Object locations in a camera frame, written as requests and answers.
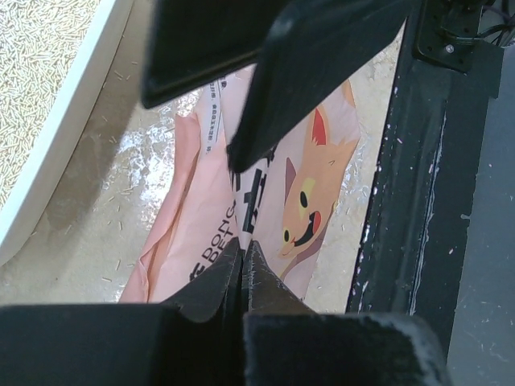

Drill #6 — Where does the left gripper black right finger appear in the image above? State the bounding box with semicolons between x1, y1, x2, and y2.
243;241;452;385

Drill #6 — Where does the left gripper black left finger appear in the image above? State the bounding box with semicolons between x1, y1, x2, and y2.
1;240;243;385

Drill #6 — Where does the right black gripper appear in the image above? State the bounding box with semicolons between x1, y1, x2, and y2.
141;0;414;172

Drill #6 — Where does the orange cat litter bag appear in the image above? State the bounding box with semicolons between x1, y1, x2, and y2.
121;67;361;302

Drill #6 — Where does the white litter box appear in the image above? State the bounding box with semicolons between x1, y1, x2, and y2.
0;0;146;267

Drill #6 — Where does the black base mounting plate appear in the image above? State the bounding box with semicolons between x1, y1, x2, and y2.
347;1;504;350

